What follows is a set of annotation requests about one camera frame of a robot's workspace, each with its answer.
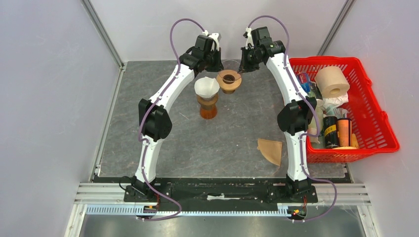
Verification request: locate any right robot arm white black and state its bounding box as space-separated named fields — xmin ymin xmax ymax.
xmin=239 ymin=27 xmax=317 ymax=202

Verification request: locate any white paper coffee filter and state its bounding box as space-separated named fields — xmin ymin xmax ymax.
xmin=194 ymin=77 xmax=220 ymax=99

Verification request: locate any orange cylindrical can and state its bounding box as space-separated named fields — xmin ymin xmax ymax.
xmin=337 ymin=118 xmax=352 ymax=147

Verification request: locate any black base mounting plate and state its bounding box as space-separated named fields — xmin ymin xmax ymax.
xmin=124 ymin=178 xmax=318 ymax=212

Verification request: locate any blue snack packet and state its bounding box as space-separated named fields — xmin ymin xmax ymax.
xmin=296 ymin=72 xmax=311 ymax=94

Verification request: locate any amber glass carafe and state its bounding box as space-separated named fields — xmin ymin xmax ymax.
xmin=200 ymin=106 xmax=217 ymax=119

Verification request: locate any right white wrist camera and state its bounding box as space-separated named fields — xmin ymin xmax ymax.
xmin=243 ymin=27 xmax=254 ymax=49

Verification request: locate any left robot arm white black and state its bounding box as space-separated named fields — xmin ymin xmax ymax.
xmin=131 ymin=33 xmax=223 ymax=202

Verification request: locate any brown paper coffee filter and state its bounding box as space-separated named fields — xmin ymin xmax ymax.
xmin=257 ymin=138 xmax=283 ymax=166

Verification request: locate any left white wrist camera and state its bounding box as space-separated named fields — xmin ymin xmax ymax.
xmin=202 ymin=30 xmax=221 ymax=51

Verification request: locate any light wooden ring holder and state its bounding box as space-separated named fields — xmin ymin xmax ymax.
xmin=216 ymin=70 xmax=242 ymax=94

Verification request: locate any black cylindrical can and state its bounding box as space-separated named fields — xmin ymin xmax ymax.
xmin=323 ymin=116 xmax=339 ymax=149

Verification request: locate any beige toilet paper roll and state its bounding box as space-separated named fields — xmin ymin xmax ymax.
xmin=314 ymin=66 xmax=350 ymax=98

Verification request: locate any dark wooden ring holder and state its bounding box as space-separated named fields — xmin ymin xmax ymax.
xmin=196 ymin=94 xmax=218 ymax=107

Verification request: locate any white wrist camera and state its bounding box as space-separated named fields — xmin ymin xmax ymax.
xmin=243 ymin=27 xmax=254 ymax=49
xmin=202 ymin=30 xmax=221 ymax=51

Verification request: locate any crumpled white paper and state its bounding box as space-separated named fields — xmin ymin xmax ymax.
xmin=320 ymin=93 xmax=349 ymax=113

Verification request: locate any red plastic basket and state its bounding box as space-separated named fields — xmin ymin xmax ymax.
xmin=290 ymin=56 xmax=400 ymax=163

